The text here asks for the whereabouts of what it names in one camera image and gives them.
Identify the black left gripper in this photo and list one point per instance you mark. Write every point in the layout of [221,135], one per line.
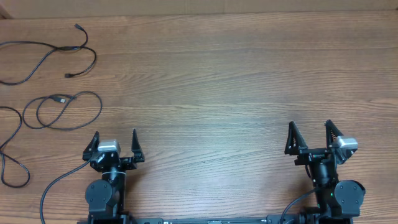
[130,162]

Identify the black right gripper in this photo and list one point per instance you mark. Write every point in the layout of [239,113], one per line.
[295,142]

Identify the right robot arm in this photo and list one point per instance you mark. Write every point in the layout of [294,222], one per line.
[338,201]

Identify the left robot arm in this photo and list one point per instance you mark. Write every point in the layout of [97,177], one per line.
[106,196]

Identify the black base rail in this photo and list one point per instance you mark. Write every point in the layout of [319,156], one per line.
[270,219]

